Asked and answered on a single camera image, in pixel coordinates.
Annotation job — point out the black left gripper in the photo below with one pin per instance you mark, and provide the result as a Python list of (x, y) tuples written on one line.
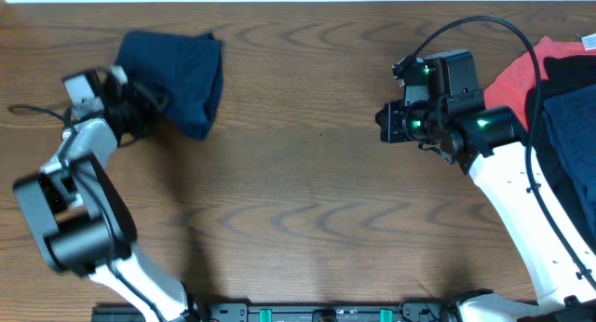
[(135, 106)]

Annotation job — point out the black garment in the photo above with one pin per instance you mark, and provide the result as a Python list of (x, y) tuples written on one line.
[(565, 75)]

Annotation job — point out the white garment tag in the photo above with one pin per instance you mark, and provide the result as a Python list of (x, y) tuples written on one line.
[(589, 42)]

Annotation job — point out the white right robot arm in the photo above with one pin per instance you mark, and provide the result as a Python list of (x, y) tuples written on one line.
[(490, 146)]

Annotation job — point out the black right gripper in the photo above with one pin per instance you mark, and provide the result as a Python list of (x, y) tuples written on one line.
[(392, 131)]

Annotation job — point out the red garment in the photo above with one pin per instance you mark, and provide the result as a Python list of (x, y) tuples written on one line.
[(510, 88)]

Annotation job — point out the blue folded garment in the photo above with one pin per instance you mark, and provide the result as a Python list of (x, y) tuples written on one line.
[(570, 122)]

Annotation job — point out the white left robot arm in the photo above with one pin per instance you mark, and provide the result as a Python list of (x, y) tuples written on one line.
[(78, 220)]

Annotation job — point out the dark blue shorts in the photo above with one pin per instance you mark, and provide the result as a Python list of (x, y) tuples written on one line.
[(189, 69)]

